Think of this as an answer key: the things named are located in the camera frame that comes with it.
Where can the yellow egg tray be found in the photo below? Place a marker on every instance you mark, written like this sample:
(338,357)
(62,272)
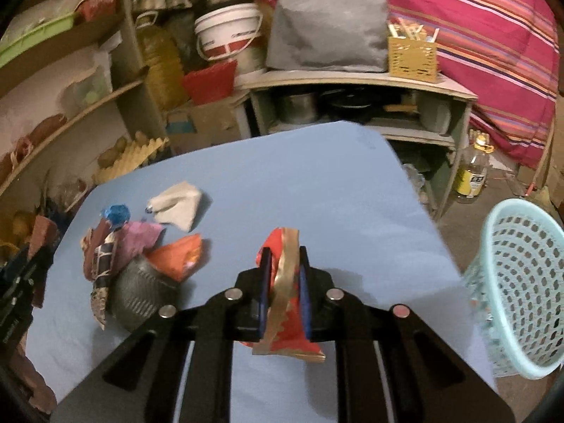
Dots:
(132,158)

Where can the green plastic tray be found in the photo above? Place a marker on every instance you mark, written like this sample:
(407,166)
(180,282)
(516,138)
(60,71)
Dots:
(31,42)

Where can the wooden shelf unit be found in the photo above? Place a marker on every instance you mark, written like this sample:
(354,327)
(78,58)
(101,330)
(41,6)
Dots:
(130,31)

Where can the blue crumpled foil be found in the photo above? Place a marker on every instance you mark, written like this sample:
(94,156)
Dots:
(116,215)

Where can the white bucket with red label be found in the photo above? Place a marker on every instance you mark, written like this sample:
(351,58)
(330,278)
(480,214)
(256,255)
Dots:
(227,35)

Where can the large potato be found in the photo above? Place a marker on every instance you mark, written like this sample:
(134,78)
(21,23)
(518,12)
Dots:
(112,154)

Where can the brown patterned wrapper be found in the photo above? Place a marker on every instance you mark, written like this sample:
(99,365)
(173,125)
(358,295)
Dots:
(102,264)

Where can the yellow oil jug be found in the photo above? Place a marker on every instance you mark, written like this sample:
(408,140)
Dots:
(161,61)

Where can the bundle of wooden sticks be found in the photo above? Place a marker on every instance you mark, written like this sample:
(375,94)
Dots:
(412,31)

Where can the black pan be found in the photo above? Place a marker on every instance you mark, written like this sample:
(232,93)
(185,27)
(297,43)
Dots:
(346,101)

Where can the red plastic bowl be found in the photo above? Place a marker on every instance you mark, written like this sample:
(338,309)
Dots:
(209,81)

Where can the orange snack wrapper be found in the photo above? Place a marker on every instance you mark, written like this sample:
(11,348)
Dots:
(174,257)

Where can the small potato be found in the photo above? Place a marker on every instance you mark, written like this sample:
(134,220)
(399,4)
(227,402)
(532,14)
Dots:
(141,139)

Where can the cardboard box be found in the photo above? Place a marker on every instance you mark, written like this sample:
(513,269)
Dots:
(211,125)

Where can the light blue plastic basket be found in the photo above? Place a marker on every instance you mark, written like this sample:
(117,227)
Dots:
(515,273)

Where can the yellow perforated box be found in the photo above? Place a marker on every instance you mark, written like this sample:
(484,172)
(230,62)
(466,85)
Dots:
(412,59)

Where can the metal cooking pot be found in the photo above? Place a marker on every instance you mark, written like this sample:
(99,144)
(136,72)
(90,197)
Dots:
(297,108)

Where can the striped pink blanket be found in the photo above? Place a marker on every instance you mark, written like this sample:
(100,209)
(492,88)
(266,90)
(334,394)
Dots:
(484,53)

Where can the grey cloth bag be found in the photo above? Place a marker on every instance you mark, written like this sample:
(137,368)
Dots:
(326,26)

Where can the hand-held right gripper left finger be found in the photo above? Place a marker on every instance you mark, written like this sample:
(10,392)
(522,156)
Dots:
(264,299)

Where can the pink wrapper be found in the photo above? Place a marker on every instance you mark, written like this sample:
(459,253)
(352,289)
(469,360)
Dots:
(136,240)

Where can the red and gold snack wrapper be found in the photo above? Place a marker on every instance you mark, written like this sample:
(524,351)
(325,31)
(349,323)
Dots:
(291,339)

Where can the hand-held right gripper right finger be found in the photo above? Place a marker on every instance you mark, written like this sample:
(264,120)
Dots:
(306,313)

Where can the grey wooden cabinet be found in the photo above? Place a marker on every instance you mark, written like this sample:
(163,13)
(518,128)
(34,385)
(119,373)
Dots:
(352,81)

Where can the white face mask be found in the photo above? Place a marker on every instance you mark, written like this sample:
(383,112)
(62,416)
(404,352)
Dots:
(176,205)

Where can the bottle with yellow label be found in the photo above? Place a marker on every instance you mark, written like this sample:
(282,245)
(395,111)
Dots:
(472,176)

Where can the white plastic container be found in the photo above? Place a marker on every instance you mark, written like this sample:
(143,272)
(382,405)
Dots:
(435,116)

